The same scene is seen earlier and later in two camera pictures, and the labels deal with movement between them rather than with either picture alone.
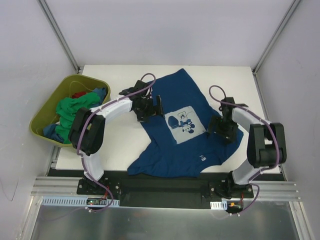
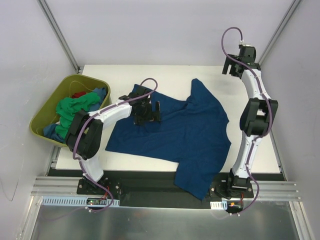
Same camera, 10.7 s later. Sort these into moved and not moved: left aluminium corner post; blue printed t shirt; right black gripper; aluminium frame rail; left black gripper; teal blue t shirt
Moved: blue printed t shirt; right black gripper
Not moved: teal blue t shirt; aluminium frame rail; left aluminium corner post; left black gripper
